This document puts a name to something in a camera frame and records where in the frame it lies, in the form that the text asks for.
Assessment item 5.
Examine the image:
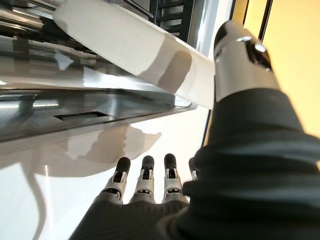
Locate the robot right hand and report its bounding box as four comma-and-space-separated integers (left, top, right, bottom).
67, 19, 320, 240

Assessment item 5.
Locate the white ceramic plate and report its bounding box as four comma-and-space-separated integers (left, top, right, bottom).
51, 0, 217, 110

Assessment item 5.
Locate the black sink drying rack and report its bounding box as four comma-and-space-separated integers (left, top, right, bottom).
14, 0, 195, 51

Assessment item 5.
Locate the stainless steel sink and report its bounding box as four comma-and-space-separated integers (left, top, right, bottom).
0, 0, 201, 145

